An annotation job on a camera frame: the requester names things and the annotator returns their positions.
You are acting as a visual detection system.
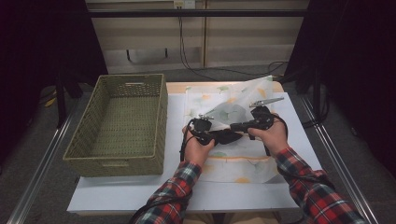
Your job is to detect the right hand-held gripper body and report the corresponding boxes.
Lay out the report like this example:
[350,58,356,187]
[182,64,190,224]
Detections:
[248,97,285,157]

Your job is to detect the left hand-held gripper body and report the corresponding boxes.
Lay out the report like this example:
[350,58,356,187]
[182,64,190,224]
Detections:
[188,113,216,147]

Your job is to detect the black cloth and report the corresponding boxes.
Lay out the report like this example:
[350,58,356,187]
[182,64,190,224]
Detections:
[204,104,250,147]

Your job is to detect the white leaf print mesh bag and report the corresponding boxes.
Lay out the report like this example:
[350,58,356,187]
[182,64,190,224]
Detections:
[183,75,283,185]

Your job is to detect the green woven basket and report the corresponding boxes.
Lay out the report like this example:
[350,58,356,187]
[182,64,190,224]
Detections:
[63,73,169,178]

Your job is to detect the person's left hand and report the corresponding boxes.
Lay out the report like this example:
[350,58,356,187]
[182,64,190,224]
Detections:
[181,126,216,169]

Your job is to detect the person's right hand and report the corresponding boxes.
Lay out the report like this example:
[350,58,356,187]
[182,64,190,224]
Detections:
[247,114,290,158]

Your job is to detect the black metal stand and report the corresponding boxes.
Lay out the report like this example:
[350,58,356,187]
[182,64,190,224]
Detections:
[55,71,85,129]
[312,68,322,122]

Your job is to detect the black curtain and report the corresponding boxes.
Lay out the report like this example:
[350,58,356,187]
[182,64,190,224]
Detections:
[281,0,396,178]
[0,0,108,166]

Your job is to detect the black horizontal bar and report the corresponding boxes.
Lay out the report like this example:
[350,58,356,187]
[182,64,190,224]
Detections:
[87,8,309,18]

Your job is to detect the yellow floor tag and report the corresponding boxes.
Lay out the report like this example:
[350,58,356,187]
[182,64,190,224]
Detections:
[42,90,58,108]

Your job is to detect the right hand-held gripper cable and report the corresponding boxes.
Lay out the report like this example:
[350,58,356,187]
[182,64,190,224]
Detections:
[273,112,290,138]

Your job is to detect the hand-held gripper cable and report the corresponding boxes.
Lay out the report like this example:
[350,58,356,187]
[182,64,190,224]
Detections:
[273,112,290,138]
[129,126,192,224]

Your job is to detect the left hand-held gripper cable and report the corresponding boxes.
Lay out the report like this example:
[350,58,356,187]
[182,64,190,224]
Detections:
[129,126,192,224]

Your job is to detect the black floor cables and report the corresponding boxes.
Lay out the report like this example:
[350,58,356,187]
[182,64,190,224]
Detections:
[302,92,331,129]

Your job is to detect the black wall cable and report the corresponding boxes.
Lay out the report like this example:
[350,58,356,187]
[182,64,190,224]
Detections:
[177,15,289,80]

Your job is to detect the white wall socket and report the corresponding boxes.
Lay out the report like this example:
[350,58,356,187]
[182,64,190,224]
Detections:
[173,0,196,9]

